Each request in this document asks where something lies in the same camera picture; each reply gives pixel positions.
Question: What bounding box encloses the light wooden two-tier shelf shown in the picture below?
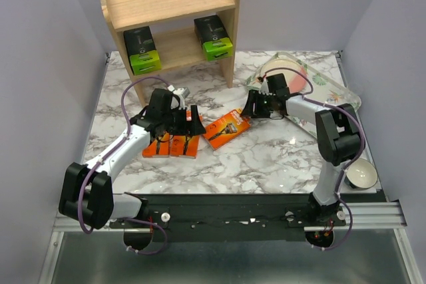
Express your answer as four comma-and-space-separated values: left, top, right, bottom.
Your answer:
100, 0, 240, 88

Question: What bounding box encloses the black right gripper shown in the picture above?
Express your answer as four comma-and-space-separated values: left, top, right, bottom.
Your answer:
240, 89, 276, 119

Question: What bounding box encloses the black green razor box front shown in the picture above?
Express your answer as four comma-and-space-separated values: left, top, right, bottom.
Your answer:
123, 26, 162, 76

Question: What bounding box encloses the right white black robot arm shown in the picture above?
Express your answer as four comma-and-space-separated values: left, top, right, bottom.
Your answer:
241, 74, 365, 225

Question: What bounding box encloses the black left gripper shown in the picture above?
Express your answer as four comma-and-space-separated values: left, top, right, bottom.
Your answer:
162, 104, 207, 136

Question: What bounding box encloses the aluminium rail frame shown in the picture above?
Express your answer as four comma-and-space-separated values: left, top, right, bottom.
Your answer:
37, 51, 426, 284

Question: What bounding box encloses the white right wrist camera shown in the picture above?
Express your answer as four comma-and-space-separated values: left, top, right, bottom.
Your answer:
257, 76, 270, 95

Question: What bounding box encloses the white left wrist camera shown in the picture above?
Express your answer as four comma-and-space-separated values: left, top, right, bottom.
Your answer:
167, 85, 190, 110

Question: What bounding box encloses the orange razor box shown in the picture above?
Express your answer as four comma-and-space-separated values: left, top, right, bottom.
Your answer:
169, 109, 200, 159
203, 108, 250, 150
142, 133, 170, 158

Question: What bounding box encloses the black green razor box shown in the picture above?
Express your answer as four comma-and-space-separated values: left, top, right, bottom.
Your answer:
194, 15, 233, 61
123, 26, 162, 76

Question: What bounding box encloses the clear floral tray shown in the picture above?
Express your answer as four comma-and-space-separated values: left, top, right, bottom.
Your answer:
238, 51, 361, 144

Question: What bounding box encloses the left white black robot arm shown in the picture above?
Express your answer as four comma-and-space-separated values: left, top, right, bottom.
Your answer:
59, 87, 206, 229

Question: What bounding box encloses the pink cream round plate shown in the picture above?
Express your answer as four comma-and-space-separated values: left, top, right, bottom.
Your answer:
260, 59, 307, 93

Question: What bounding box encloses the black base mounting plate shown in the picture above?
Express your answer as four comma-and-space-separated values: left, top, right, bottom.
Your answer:
68, 193, 389, 254

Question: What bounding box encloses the purple cable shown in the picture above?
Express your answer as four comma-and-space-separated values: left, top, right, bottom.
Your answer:
262, 67, 367, 251
77, 76, 172, 255

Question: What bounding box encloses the white dark-rimmed bowl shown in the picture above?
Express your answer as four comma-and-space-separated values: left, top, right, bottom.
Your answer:
344, 158, 379, 190

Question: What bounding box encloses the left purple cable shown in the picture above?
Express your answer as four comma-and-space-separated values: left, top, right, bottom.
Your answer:
77, 76, 172, 255

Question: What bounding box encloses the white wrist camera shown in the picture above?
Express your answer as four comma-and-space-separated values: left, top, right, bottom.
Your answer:
257, 76, 270, 95
167, 85, 190, 110

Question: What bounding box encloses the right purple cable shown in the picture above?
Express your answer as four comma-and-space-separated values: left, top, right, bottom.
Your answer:
262, 67, 367, 251

